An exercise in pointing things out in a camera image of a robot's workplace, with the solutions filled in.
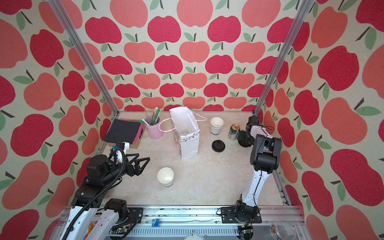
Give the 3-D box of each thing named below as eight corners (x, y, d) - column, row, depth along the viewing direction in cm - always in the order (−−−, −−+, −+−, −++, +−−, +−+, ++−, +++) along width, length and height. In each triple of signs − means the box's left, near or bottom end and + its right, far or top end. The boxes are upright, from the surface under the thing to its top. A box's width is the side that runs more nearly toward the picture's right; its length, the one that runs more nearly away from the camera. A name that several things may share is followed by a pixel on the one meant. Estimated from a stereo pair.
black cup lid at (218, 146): (212, 152, 100) (212, 150, 98) (211, 141, 105) (211, 139, 104) (225, 152, 100) (225, 150, 98) (223, 141, 105) (224, 139, 104)
